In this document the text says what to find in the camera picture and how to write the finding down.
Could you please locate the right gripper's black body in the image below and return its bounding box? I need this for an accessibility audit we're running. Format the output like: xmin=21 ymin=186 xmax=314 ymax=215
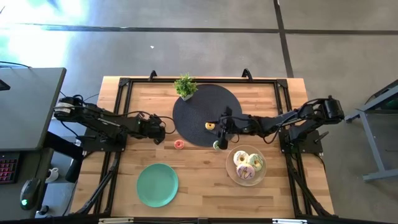
xmin=228 ymin=115 xmax=251 ymax=136

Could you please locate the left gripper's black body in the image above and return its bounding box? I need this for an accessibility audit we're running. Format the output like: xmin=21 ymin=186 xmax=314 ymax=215
xmin=136 ymin=113 xmax=167 ymax=140

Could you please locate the large white frosted donut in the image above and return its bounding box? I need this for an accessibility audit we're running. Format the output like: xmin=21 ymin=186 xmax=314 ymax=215
xmin=233 ymin=150 xmax=249 ymax=167

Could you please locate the large pink frosted donut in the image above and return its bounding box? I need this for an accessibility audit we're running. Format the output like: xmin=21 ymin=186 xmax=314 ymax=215
xmin=236 ymin=163 xmax=256 ymax=180

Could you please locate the large green frosted donut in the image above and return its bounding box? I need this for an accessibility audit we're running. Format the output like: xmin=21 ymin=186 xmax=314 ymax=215
xmin=248 ymin=153 xmax=264 ymax=172

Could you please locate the round black woven placemat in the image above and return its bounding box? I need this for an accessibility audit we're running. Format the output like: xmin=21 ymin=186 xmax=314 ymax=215
xmin=172 ymin=83 xmax=243 ymax=147

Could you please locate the beige plate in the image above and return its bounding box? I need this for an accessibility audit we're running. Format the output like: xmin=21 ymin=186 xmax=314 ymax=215
xmin=225 ymin=144 xmax=267 ymax=187

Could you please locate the green plate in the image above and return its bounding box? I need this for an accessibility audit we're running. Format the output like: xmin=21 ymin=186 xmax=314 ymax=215
xmin=136 ymin=162 xmax=180 ymax=208

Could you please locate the small green potted plant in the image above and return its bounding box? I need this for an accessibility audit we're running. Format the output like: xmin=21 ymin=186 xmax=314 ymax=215
xmin=173 ymin=73 xmax=199 ymax=102

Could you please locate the black support strut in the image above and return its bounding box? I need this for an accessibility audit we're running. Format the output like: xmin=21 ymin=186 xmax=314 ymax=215
xmin=46 ymin=132 xmax=85 ymax=184

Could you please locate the white ceramic pitcher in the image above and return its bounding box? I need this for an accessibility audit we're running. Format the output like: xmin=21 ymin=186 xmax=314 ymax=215
xmin=45 ymin=167 xmax=59 ymax=184

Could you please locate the grey desk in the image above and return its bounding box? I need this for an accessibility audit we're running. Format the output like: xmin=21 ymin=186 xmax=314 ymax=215
xmin=0 ymin=67 xmax=67 ymax=152

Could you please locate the black computer mouse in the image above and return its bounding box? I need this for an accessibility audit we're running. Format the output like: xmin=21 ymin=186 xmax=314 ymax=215
xmin=20 ymin=177 xmax=42 ymax=211

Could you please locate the black backlit keyboard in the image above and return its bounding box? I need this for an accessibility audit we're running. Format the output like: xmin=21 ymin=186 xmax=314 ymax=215
xmin=0 ymin=151 xmax=20 ymax=185

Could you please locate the black aluminium table frame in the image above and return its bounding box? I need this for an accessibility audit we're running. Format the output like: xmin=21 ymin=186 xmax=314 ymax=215
xmin=70 ymin=76 xmax=335 ymax=218

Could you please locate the thin black cable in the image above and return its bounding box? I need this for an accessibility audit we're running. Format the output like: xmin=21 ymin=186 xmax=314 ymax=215
xmin=58 ymin=90 xmax=100 ymax=103

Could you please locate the silver metal bracket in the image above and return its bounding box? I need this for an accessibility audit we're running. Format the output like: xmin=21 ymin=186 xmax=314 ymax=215
xmin=272 ymin=218 xmax=308 ymax=224
xmin=98 ymin=217 xmax=134 ymax=224

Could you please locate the grey metal table frame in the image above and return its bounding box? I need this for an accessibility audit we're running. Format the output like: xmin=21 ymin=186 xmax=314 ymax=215
xmin=343 ymin=79 xmax=398 ymax=183

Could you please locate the black floor cable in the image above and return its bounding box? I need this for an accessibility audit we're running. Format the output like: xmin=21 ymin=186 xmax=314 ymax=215
xmin=0 ymin=60 xmax=32 ymax=69

